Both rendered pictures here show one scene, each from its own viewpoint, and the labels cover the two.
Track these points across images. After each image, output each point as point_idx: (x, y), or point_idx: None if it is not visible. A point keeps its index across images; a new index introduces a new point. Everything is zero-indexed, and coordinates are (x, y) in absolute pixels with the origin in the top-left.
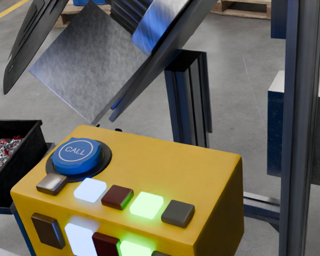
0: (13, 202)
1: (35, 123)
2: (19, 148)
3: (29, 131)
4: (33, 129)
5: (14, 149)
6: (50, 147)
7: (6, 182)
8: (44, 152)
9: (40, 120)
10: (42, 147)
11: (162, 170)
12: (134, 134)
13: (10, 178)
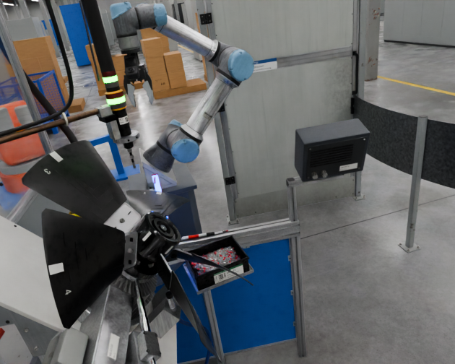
0: (183, 266)
1: (195, 275)
2: (188, 263)
3: (193, 271)
4: (192, 272)
5: (200, 271)
6: (196, 289)
7: (185, 261)
8: (196, 287)
9: (194, 276)
10: (196, 284)
11: (79, 216)
12: None
13: (186, 263)
